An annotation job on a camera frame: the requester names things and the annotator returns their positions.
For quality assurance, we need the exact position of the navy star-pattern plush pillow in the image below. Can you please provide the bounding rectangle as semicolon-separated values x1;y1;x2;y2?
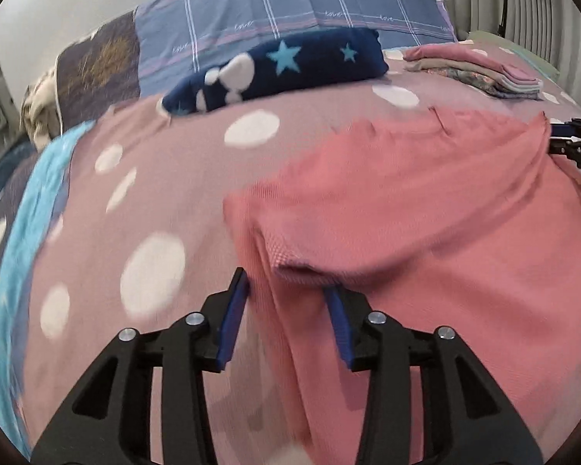
161;26;388;116

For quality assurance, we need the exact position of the beige clothes pile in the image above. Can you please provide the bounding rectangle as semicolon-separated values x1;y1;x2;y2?
19;68;64;151

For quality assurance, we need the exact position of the pink polka dot bedsheet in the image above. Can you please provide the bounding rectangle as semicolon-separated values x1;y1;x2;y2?
0;41;581;465

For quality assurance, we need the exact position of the dark teal blanket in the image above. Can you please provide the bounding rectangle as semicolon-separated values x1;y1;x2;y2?
0;143;34;189

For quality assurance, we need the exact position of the pink sweater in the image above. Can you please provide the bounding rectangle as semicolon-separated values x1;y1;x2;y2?
223;109;581;465

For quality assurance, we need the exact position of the blue plaid pillow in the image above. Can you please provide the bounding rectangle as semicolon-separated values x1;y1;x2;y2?
134;0;458;95

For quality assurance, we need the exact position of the green pillow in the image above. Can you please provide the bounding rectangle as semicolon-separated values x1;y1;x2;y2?
467;30;560;83

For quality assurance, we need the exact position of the purple polka dot pillow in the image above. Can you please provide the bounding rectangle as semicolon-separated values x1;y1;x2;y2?
426;0;458;40

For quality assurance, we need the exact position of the dark tree print pillow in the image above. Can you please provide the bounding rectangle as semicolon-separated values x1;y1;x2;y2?
55;10;143;129

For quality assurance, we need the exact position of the grey curtain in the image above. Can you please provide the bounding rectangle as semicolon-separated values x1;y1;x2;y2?
433;0;581;102

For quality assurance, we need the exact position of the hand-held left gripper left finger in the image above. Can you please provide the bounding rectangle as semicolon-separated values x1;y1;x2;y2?
29;266;250;465

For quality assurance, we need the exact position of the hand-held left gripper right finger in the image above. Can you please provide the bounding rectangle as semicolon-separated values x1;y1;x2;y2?
322;285;545;465

